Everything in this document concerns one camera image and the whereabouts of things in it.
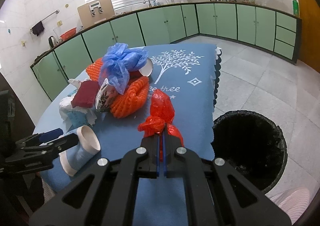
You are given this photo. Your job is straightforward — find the blue white paper cup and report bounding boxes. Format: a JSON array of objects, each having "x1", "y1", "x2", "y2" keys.
[{"x1": 59, "y1": 125, "x2": 101, "y2": 177}]

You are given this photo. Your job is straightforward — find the orange plastic basin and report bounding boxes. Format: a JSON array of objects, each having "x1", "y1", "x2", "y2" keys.
[{"x1": 60, "y1": 27, "x2": 76, "y2": 41}]

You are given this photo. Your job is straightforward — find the green lower kitchen cabinets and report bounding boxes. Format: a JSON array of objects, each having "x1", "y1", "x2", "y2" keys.
[{"x1": 30, "y1": 2, "x2": 302, "y2": 100}]

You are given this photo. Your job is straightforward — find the dark hanging towel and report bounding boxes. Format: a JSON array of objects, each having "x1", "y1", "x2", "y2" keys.
[{"x1": 31, "y1": 21, "x2": 44, "y2": 37}]

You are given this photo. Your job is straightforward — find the pink striped cloth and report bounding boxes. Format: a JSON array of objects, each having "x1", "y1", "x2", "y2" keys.
[{"x1": 269, "y1": 187, "x2": 310, "y2": 224}]

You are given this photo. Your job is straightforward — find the red plastic bag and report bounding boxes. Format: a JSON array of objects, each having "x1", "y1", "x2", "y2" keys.
[{"x1": 138, "y1": 89, "x2": 184, "y2": 146}]

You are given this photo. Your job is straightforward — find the white tissue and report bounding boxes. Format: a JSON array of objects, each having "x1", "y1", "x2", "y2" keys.
[{"x1": 59, "y1": 79, "x2": 97, "y2": 131}]

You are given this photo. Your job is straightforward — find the orange foam fruit net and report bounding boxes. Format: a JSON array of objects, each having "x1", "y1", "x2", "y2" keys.
[{"x1": 110, "y1": 76, "x2": 149, "y2": 119}]

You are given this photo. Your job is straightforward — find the white floral snack wrapper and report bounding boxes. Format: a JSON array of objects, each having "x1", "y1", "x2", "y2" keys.
[{"x1": 94, "y1": 78, "x2": 118, "y2": 113}]

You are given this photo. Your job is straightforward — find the cardboard box with print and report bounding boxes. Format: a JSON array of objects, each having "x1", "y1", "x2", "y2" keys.
[{"x1": 77, "y1": 0, "x2": 115, "y2": 28}]

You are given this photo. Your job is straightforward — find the red paper cup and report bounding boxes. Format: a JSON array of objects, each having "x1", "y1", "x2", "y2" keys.
[{"x1": 130, "y1": 58, "x2": 153, "y2": 78}]

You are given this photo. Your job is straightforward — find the metal towel rail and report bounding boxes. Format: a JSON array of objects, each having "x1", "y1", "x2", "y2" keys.
[{"x1": 41, "y1": 9, "x2": 60, "y2": 21}]

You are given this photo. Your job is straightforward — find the black trash bin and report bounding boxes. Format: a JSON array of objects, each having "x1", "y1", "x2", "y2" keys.
[{"x1": 211, "y1": 110, "x2": 288, "y2": 194}]

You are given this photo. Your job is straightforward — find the blue tree-print tablecloth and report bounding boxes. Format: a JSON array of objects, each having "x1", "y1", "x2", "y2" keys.
[{"x1": 34, "y1": 42, "x2": 222, "y2": 226}]

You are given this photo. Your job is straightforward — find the wooden door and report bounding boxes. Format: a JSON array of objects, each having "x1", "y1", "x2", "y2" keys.
[{"x1": 298, "y1": 0, "x2": 320, "y2": 72}]

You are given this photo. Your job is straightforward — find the steel electric kettle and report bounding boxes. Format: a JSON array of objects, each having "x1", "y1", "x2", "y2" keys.
[{"x1": 48, "y1": 35, "x2": 57, "y2": 48}]

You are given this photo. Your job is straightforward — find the blue plastic bag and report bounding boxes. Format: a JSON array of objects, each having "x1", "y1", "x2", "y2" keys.
[{"x1": 98, "y1": 43, "x2": 148, "y2": 95}]

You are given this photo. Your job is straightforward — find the blue white tissue packet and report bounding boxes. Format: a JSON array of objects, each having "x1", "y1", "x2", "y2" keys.
[{"x1": 67, "y1": 111, "x2": 88, "y2": 128}]

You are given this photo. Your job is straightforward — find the dark red sponge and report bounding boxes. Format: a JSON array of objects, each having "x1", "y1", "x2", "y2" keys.
[{"x1": 71, "y1": 80, "x2": 100, "y2": 108}]

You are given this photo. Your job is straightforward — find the green plastic bottle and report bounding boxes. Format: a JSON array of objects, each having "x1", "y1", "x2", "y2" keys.
[{"x1": 292, "y1": 0, "x2": 299, "y2": 17}]

